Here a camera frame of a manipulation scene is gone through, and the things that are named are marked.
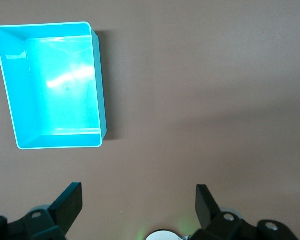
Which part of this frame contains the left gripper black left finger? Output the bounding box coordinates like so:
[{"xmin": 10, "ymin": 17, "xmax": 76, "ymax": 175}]
[{"xmin": 0, "ymin": 182, "xmax": 84, "ymax": 240}]

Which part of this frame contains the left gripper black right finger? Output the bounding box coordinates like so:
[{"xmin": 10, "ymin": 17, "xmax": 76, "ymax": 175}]
[{"xmin": 191, "ymin": 184, "xmax": 298, "ymax": 240}]

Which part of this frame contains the turquoise plastic bin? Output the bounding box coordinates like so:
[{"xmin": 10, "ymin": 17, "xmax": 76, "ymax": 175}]
[{"xmin": 0, "ymin": 21, "xmax": 108, "ymax": 150}]

